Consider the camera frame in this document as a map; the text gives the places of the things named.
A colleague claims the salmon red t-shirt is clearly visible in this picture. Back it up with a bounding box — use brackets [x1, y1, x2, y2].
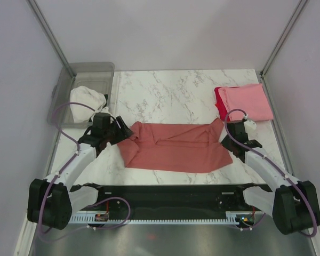
[117, 118, 233, 173]

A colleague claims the left aluminium frame post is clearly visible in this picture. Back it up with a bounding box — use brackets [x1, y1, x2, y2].
[26, 0, 76, 77]

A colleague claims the aluminium frame post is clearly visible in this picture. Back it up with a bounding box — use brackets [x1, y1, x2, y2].
[256, 0, 309, 79]
[26, 0, 76, 77]

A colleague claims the white slotted cable duct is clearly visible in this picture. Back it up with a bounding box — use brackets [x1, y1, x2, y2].
[69, 211, 239, 225]

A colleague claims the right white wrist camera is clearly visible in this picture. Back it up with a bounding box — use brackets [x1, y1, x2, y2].
[242, 114, 257, 132]

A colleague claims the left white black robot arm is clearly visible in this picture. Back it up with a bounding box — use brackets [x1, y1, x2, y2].
[27, 113, 133, 230]

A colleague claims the white crumpled t-shirt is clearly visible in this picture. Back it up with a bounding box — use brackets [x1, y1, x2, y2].
[69, 86, 99, 123]

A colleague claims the magenta red folded t-shirt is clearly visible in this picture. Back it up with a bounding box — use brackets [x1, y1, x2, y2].
[214, 86, 240, 121]

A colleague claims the light pink folded t-shirt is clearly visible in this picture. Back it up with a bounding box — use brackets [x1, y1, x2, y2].
[225, 84, 274, 121]

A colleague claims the right aluminium frame post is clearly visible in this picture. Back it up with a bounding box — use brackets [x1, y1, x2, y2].
[256, 0, 309, 79]

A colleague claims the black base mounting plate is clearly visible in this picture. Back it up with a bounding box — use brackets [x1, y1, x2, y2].
[69, 182, 267, 221]

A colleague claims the grey transparent plastic bin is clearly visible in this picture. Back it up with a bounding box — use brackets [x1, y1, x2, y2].
[47, 62, 115, 128]

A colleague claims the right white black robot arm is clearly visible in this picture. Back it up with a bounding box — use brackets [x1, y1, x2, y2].
[221, 119, 320, 238]

